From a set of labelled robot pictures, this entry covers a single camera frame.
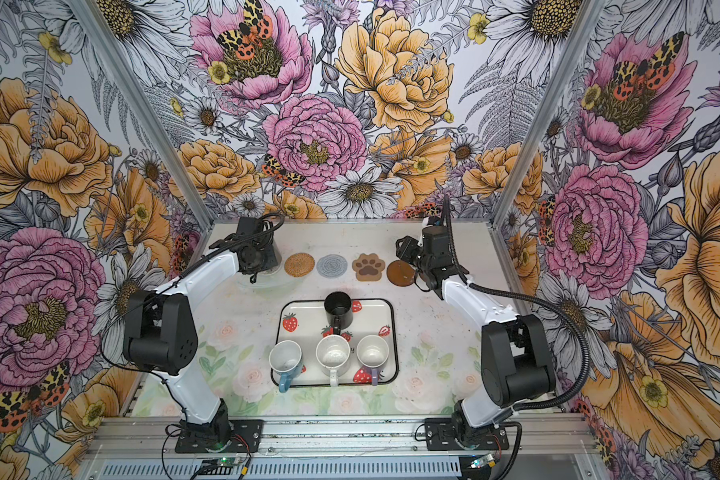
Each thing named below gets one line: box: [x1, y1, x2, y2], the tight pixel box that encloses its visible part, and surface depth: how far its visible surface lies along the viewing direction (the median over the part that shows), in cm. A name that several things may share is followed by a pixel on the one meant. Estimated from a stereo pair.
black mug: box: [324, 291, 353, 335], surface depth 92 cm
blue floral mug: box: [268, 339, 304, 393], surface depth 81 cm
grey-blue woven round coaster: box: [316, 254, 348, 279], surface depth 110 cm
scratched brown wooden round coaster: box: [387, 260, 415, 287], surface depth 107 cm
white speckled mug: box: [316, 334, 351, 387], surface depth 81 cm
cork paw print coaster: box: [352, 253, 386, 282], surface depth 111 cm
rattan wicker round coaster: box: [284, 252, 315, 277], surface depth 110 cm
